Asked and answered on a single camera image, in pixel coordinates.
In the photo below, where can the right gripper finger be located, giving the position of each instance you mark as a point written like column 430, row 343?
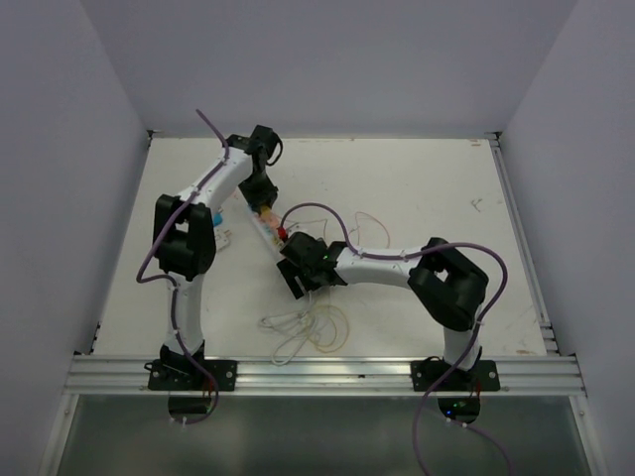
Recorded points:
column 314, row 282
column 294, row 278

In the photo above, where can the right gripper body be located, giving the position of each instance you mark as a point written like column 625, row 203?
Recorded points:
column 306, row 272

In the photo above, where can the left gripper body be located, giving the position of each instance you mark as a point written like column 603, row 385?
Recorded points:
column 258, row 188

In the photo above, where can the white power strip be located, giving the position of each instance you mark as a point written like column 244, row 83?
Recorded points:
column 273, row 244

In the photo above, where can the white plug adapter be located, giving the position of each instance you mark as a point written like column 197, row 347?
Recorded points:
column 222, row 239

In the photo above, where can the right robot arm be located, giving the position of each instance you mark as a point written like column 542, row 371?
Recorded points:
column 449, row 286

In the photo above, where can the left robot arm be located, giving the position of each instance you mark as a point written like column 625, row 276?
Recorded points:
column 183, row 235

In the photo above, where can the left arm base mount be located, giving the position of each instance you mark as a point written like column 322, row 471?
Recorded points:
column 193, row 374

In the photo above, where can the aluminium front rail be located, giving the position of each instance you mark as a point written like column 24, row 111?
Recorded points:
column 322, row 376

